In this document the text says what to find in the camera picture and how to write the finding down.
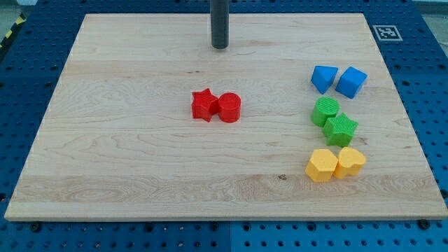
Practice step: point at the blue triangle block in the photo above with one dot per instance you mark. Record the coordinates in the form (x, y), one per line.
(323, 77)

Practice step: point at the red cylinder block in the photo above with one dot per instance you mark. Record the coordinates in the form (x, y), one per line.
(229, 105)

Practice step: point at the red star block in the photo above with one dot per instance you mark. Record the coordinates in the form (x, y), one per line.
(204, 105)

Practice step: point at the wooden board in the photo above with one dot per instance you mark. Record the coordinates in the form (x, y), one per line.
(118, 141)

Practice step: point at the green cylinder block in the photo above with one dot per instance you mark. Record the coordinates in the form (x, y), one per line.
(324, 108)

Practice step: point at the yellow hexagon block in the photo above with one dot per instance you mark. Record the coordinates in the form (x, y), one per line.
(321, 165)

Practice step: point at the green star block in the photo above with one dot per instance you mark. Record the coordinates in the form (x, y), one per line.
(340, 130)

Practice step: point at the grey cylindrical pointer rod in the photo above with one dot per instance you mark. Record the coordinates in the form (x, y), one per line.
(219, 17)

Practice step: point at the yellow heart block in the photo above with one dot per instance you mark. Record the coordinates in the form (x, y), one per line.
(350, 161)

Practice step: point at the blue cube block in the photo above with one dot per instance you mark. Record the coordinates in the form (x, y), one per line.
(350, 82)

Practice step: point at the white fiducial marker tag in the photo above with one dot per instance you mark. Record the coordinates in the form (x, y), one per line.
(385, 32)

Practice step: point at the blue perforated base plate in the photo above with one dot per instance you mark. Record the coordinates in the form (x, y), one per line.
(32, 65)

